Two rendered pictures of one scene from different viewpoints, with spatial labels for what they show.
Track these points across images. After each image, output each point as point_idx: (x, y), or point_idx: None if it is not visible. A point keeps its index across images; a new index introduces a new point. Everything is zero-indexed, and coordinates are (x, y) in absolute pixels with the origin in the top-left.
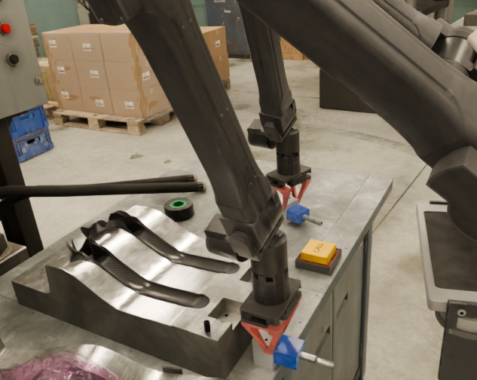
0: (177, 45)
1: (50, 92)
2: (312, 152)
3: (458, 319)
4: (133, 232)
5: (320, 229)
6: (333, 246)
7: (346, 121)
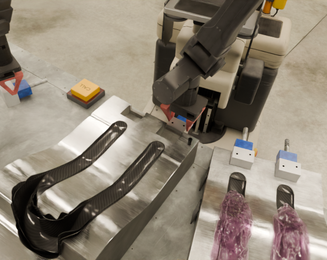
0: None
1: None
2: None
3: (255, 30)
4: (33, 191)
5: (42, 86)
6: (87, 80)
7: None
